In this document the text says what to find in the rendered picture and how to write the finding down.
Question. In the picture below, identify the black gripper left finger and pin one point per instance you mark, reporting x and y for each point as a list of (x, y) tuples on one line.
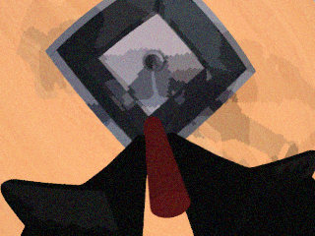
[(112, 203)]

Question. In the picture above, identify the dark red peg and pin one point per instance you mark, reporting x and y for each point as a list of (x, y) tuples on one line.
[(168, 196)]

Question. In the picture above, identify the grey square plate with hole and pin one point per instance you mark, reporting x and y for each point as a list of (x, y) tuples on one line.
[(156, 43)]

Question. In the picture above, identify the dark grey open box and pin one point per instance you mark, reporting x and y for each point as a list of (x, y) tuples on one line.
[(226, 67)]

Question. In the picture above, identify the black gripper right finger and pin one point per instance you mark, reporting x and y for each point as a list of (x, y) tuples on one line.
[(222, 192)]

